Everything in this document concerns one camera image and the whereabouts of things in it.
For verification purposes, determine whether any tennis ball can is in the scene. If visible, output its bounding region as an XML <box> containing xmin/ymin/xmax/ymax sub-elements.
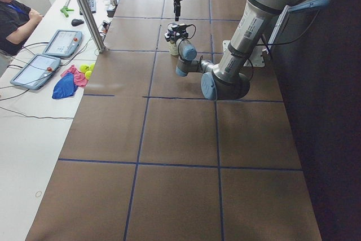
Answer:
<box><xmin>164</xmin><ymin>23</ymin><xmax>178</xmax><ymax>56</ymax></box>

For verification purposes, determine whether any yellow ball behind table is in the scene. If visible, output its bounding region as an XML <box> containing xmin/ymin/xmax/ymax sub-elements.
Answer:
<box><xmin>79</xmin><ymin>64</ymin><xmax>90</xmax><ymax>73</ymax></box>

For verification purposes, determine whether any silver metal cup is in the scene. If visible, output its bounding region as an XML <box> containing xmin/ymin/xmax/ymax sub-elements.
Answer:
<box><xmin>109</xmin><ymin>0</ymin><xmax>118</xmax><ymax>6</ymax></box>

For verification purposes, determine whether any black computer mouse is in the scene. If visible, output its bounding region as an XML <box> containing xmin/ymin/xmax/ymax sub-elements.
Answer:
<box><xmin>71</xmin><ymin>19</ymin><xmax>84</xmax><ymax>27</ymax></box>

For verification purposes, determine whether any pink cloth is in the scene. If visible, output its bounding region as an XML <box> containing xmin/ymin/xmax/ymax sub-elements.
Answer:
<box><xmin>60</xmin><ymin>65</ymin><xmax>88</xmax><ymax>87</ymax></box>

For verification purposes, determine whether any green plastic tool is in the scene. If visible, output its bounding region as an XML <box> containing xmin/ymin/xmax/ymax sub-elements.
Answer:
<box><xmin>60</xmin><ymin>6</ymin><xmax>74</xmax><ymax>17</ymax></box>

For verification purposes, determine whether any upper teach pendant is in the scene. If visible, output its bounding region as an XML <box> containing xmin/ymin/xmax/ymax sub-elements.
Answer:
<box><xmin>43</xmin><ymin>29</ymin><xmax>83</xmax><ymax>58</ymax></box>

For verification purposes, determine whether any teach pendant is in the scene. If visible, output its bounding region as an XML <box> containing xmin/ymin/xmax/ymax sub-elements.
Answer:
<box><xmin>43</xmin><ymin>29</ymin><xmax>83</xmax><ymax>58</ymax></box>
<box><xmin>10</xmin><ymin>54</ymin><xmax>61</xmax><ymax>90</ymax></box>

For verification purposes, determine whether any blue cloth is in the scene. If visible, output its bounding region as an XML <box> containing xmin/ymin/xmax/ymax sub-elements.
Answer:
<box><xmin>52</xmin><ymin>73</ymin><xmax>78</xmax><ymax>99</ymax></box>

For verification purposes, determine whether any lower teach pendant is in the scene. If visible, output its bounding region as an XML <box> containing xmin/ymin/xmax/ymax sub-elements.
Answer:
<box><xmin>10</xmin><ymin>54</ymin><xmax>61</xmax><ymax>90</ymax></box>

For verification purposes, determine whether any seated person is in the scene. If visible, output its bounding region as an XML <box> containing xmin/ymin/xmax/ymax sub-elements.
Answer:
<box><xmin>1</xmin><ymin>0</ymin><xmax>43</xmax><ymax>56</ymax></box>

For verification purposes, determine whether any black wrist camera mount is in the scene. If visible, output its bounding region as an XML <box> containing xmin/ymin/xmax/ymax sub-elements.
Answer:
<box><xmin>171</xmin><ymin>24</ymin><xmax>187</xmax><ymax>32</ymax></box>

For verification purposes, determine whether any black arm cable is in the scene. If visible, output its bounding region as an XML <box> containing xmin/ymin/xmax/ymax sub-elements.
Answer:
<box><xmin>180</xmin><ymin>23</ymin><xmax>205</xmax><ymax>69</ymax></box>

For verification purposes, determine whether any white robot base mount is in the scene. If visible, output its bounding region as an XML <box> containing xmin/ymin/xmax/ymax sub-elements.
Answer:
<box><xmin>222</xmin><ymin>12</ymin><xmax>288</xmax><ymax>68</ymax></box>

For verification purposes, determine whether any aluminium frame post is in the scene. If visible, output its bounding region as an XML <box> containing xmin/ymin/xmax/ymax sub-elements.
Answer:
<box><xmin>77</xmin><ymin>0</ymin><xmax>105</xmax><ymax>53</ymax></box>

